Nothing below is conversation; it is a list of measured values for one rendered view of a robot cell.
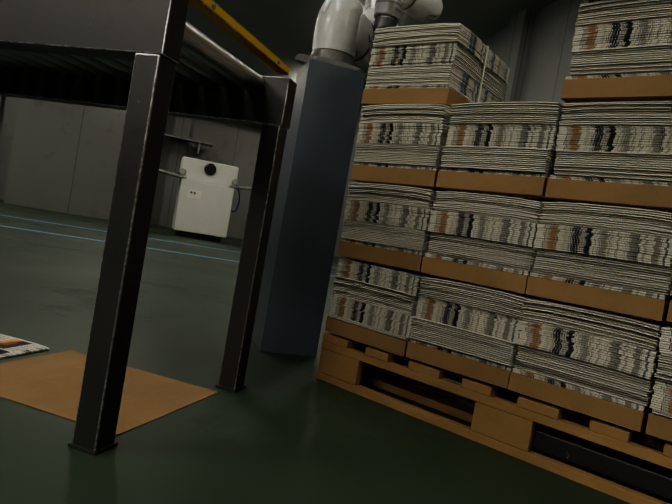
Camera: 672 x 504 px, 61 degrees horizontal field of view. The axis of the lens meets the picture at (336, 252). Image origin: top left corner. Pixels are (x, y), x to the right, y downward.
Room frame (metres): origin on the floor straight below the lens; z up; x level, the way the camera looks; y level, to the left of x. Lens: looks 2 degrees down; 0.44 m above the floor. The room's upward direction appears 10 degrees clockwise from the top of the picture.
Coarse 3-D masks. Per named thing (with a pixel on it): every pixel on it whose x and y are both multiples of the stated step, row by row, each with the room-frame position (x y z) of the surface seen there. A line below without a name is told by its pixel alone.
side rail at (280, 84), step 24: (0, 72) 1.71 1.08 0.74; (24, 72) 1.68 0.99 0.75; (24, 96) 1.70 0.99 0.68; (48, 96) 1.65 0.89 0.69; (72, 96) 1.62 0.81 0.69; (96, 96) 1.60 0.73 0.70; (120, 96) 1.57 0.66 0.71; (192, 96) 1.50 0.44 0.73; (216, 96) 1.48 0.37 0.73; (240, 96) 1.46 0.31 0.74; (264, 96) 1.44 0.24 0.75; (288, 96) 1.43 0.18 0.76; (216, 120) 1.52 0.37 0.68; (240, 120) 1.46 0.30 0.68; (264, 120) 1.44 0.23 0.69; (288, 120) 1.46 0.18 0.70
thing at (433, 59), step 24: (432, 24) 1.61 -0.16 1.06; (456, 24) 1.56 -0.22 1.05; (384, 48) 1.70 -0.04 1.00; (408, 48) 1.65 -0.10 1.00; (432, 48) 1.60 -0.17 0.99; (456, 48) 1.56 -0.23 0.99; (480, 48) 1.66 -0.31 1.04; (384, 72) 1.69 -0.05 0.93; (408, 72) 1.64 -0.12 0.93; (432, 72) 1.60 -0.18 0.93; (456, 72) 1.59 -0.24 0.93
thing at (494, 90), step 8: (496, 56) 1.76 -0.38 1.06; (496, 64) 1.76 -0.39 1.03; (504, 64) 1.81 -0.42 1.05; (488, 72) 1.74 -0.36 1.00; (496, 72) 1.77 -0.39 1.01; (504, 72) 1.82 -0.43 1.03; (488, 80) 1.74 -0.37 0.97; (496, 80) 1.78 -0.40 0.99; (504, 80) 1.82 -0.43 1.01; (488, 88) 1.75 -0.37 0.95; (496, 88) 1.80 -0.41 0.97; (504, 88) 1.84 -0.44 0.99; (488, 96) 1.77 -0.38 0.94; (496, 96) 1.80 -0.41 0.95; (504, 96) 1.85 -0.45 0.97
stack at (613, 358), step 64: (384, 128) 1.64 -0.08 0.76; (448, 128) 1.54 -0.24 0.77; (512, 128) 1.41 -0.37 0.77; (576, 128) 1.30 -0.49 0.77; (640, 128) 1.23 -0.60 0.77; (384, 192) 1.61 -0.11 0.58; (448, 192) 1.48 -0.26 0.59; (448, 256) 1.47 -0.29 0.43; (512, 256) 1.36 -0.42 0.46; (576, 256) 1.27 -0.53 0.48; (640, 256) 1.18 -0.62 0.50; (384, 320) 1.57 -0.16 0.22; (448, 320) 1.45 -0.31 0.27; (512, 320) 1.35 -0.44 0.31; (576, 320) 1.26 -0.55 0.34; (640, 320) 1.20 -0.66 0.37; (384, 384) 1.70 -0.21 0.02; (448, 384) 1.42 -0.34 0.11; (576, 384) 1.24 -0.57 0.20; (640, 384) 1.16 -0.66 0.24; (512, 448) 1.30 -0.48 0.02; (640, 448) 1.14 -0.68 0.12
